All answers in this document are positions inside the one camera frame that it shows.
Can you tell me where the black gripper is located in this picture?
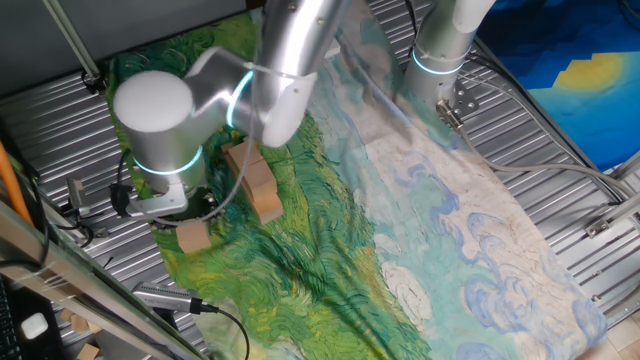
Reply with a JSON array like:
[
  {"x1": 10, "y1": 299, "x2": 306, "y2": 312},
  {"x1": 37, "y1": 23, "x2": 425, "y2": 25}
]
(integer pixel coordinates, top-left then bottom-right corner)
[{"x1": 152, "y1": 188, "x2": 221, "y2": 232}]

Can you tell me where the orange pipe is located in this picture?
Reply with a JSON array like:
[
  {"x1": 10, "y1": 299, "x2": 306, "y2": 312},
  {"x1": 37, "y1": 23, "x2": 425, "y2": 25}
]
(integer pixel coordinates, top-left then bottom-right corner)
[{"x1": 0, "y1": 139, "x2": 34, "y2": 226}]

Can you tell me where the white earbud case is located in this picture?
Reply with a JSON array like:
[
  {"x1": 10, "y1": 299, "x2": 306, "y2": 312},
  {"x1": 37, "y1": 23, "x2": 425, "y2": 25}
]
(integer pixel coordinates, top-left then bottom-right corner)
[{"x1": 20, "y1": 312, "x2": 50, "y2": 341}]

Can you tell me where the slanted metal pole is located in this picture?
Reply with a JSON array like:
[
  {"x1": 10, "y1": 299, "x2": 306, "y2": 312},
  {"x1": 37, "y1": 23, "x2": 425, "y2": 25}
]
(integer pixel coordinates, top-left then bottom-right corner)
[{"x1": 42, "y1": 0, "x2": 109, "y2": 96}]

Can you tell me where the black keyboard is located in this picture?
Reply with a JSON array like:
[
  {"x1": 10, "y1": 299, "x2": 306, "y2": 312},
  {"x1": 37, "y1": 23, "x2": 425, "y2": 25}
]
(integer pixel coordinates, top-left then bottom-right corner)
[{"x1": 0, "y1": 279, "x2": 24, "y2": 360}]

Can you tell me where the painted landscape cloth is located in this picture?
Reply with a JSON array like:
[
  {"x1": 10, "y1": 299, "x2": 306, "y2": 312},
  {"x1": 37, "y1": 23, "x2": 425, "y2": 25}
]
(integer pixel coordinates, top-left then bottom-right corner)
[{"x1": 103, "y1": 9, "x2": 609, "y2": 360}]

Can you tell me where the blue and yellow cloth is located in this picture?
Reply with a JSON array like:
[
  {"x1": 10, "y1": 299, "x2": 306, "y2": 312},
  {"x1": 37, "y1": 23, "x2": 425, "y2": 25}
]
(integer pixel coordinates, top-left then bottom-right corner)
[{"x1": 474, "y1": 0, "x2": 640, "y2": 172}]

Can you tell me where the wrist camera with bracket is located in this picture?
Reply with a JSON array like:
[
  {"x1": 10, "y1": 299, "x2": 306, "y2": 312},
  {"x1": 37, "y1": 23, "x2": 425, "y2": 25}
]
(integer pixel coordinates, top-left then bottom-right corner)
[{"x1": 109, "y1": 180, "x2": 190, "y2": 220}]

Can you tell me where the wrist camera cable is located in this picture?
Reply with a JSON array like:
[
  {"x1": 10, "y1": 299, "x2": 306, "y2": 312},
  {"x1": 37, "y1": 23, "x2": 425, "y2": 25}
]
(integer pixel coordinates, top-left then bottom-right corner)
[{"x1": 117, "y1": 29, "x2": 264, "y2": 229}]

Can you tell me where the ribbed silver camera on stand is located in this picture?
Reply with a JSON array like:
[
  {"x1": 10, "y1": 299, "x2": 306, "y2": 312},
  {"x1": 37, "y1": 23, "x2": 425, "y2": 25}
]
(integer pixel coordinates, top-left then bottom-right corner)
[{"x1": 130, "y1": 281, "x2": 220, "y2": 331}]

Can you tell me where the aluminium frame beam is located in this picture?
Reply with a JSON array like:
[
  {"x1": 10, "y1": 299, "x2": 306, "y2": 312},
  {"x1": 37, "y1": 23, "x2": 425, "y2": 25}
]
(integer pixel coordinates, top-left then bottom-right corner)
[{"x1": 0, "y1": 199, "x2": 211, "y2": 360}]

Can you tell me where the black hanging cable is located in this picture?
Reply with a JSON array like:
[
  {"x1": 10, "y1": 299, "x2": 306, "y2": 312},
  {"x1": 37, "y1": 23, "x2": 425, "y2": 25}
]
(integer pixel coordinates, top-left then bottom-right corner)
[{"x1": 19, "y1": 164, "x2": 51, "y2": 266}]

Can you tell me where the black camera cable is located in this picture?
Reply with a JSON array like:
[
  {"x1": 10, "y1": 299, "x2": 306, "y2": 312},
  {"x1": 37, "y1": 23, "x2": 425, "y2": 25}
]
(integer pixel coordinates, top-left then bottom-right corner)
[{"x1": 214, "y1": 305, "x2": 251, "y2": 360}]

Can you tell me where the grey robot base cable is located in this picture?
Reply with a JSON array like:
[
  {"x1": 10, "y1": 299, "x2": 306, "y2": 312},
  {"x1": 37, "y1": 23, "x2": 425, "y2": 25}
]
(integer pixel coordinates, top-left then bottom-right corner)
[{"x1": 435, "y1": 98, "x2": 636, "y2": 201}]

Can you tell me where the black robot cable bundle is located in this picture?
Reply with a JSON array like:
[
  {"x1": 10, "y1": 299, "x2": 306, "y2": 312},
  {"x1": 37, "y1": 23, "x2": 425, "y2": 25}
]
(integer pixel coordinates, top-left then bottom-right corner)
[{"x1": 407, "y1": 0, "x2": 421, "y2": 59}]

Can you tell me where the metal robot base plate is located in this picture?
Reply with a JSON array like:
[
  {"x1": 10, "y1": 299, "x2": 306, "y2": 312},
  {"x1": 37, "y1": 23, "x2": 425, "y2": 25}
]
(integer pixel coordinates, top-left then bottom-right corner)
[{"x1": 447, "y1": 79, "x2": 480, "y2": 124}]

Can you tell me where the metal corner bracket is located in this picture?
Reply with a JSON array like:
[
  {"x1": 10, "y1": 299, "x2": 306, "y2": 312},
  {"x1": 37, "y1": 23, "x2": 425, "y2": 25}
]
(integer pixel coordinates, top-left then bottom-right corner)
[{"x1": 583, "y1": 217, "x2": 614, "y2": 240}]

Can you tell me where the aluminium frame rail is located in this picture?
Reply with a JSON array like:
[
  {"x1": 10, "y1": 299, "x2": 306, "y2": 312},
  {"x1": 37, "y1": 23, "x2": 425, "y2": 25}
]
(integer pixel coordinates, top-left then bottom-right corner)
[
  {"x1": 607, "y1": 149, "x2": 640, "y2": 184},
  {"x1": 599, "y1": 192, "x2": 640, "y2": 224}
]

